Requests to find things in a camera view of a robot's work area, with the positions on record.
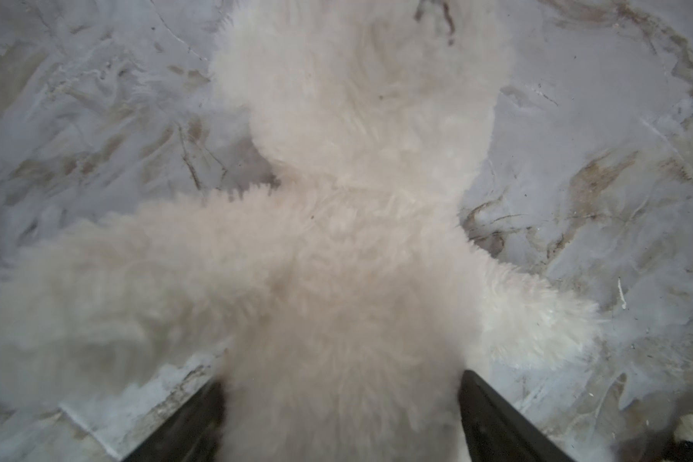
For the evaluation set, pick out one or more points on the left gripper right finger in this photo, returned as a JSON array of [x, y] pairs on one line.
[[495, 431]]

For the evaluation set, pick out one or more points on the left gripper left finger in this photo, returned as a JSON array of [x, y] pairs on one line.
[[191, 434]]

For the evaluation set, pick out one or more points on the white plush teddy bear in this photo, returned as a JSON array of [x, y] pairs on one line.
[[348, 297]]

